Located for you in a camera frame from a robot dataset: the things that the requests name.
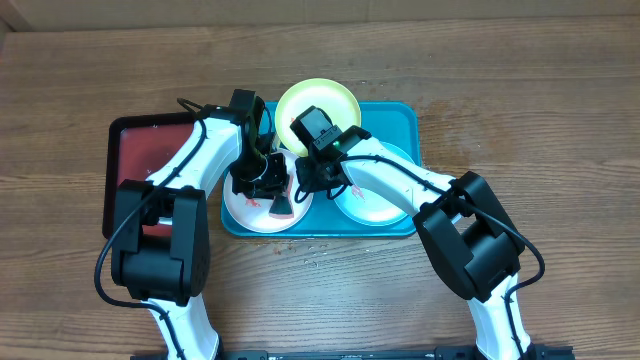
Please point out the white pink plate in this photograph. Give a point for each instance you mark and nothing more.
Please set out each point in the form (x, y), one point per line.
(251, 217)

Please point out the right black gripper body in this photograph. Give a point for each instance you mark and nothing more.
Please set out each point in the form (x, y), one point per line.
(318, 180)

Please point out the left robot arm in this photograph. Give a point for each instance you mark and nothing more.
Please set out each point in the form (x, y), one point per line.
(160, 250)

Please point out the light blue plate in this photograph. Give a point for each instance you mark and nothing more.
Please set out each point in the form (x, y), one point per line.
(367, 207)

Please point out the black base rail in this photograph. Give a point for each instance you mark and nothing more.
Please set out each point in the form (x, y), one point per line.
(536, 352)

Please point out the teal plastic tray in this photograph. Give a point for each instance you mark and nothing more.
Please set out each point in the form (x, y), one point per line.
(396, 126)

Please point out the red green sponge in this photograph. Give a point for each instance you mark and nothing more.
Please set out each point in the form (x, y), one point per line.
(281, 207)

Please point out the yellow-green plate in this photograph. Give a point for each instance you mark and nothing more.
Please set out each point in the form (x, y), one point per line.
(333, 98)

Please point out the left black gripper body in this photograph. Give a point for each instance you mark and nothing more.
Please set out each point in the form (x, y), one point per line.
(256, 175)

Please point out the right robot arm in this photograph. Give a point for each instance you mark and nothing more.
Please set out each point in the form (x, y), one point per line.
(471, 242)

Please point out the dark red small tray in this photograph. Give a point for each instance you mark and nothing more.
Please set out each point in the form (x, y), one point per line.
(138, 146)

